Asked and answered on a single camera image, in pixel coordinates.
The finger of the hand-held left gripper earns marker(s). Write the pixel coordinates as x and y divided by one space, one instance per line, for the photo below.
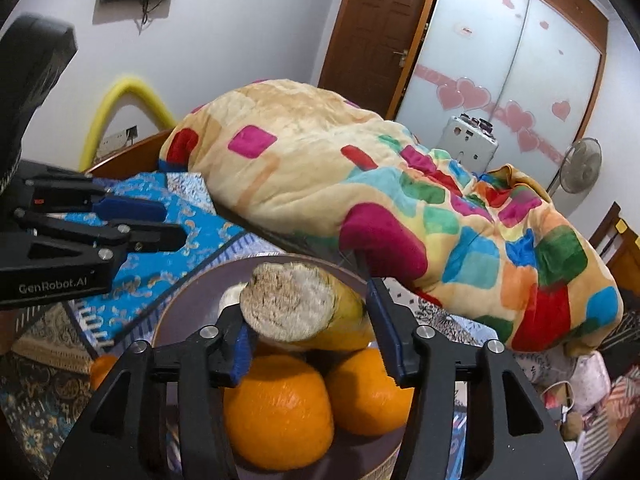
130 209
155 238

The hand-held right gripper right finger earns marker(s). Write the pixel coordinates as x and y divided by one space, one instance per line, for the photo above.
387 330

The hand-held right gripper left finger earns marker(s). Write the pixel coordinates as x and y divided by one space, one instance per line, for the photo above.
243 350

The purple round plate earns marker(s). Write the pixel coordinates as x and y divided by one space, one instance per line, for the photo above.
200 305

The yellow sugarcane piece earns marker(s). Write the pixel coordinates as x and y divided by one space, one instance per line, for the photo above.
290 300

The large orange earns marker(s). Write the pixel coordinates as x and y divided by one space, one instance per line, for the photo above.
365 395
280 410

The blue gold patterned cloth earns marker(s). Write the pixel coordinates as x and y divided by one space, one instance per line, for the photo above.
165 270

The yellow foam tube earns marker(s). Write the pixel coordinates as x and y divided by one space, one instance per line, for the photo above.
107 110

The small kumquat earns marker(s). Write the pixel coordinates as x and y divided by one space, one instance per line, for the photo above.
102 372

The colourful patchwork blanket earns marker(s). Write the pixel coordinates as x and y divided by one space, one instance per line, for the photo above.
325 175

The white box appliance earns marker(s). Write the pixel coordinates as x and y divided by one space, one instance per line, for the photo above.
470 142

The pink dotted bag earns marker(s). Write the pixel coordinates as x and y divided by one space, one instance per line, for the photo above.
592 380

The striped shopping bag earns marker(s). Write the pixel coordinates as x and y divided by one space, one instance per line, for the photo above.
622 392

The wooden bed headboard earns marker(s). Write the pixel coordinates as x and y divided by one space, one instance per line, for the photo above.
620 245

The standing fan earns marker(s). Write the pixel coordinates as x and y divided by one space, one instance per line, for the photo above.
580 165

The brown wooden door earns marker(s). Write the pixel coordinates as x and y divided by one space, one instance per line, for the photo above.
375 30

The wooden wardrobe with glass doors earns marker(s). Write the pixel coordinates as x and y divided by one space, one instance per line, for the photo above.
505 50

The wooden bed frame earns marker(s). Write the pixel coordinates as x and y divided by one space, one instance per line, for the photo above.
135 157

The wall power socket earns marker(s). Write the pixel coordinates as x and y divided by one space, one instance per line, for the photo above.
117 141

